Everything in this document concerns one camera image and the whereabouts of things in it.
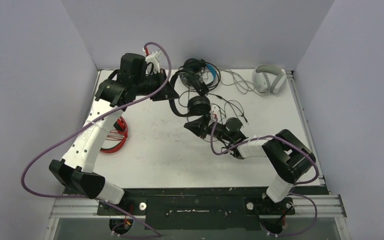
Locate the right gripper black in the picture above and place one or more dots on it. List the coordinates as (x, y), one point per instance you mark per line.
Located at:
(205, 126)

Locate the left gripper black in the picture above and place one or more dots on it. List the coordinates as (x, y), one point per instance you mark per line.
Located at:
(167, 93)

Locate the small black headphones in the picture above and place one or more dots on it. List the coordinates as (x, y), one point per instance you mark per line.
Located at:
(198, 105)

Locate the red black headphones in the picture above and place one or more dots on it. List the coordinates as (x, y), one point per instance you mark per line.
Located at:
(120, 134)

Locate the white grey headphones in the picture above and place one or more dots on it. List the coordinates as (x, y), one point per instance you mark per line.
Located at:
(268, 78)

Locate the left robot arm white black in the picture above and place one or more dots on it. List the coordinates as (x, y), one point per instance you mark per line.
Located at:
(137, 75)

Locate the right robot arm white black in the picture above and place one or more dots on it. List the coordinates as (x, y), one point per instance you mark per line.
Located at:
(292, 161)

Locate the black blue headphones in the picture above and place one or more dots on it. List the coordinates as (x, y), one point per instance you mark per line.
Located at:
(207, 72)

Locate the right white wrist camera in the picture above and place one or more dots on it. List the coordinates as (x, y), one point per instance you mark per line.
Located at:
(214, 112)

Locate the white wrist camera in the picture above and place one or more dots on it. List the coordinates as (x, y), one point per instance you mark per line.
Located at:
(153, 62)
(214, 112)

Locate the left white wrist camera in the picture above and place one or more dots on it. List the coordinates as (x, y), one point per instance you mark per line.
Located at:
(153, 62)

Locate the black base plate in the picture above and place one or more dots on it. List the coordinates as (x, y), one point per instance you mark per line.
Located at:
(215, 208)

